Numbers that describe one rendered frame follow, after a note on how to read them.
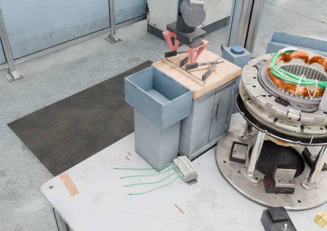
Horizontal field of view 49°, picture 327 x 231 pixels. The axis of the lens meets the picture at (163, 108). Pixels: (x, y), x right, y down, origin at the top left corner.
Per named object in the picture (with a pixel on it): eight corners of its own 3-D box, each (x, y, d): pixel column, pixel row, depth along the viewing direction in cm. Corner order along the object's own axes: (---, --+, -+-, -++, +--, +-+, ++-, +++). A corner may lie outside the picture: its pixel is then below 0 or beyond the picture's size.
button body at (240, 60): (239, 112, 138) (251, 53, 122) (223, 116, 135) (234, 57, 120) (229, 102, 143) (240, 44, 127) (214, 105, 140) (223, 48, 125)
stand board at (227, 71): (194, 99, 99) (195, 92, 98) (151, 70, 110) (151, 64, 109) (241, 75, 110) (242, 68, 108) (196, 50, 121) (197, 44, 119)
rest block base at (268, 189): (263, 179, 109) (263, 175, 107) (289, 181, 109) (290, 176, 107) (265, 193, 105) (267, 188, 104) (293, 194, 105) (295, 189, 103)
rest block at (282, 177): (271, 175, 107) (275, 163, 104) (290, 176, 107) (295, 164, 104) (274, 187, 104) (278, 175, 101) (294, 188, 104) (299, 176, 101)
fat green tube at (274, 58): (270, 72, 92) (272, 66, 91) (257, 67, 94) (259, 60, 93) (298, 53, 101) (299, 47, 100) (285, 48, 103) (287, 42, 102)
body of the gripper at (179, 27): (190, 44, 99) (192, 19, 94) (165, 30, 105) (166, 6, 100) (206, 37, 103) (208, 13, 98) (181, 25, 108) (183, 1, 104)
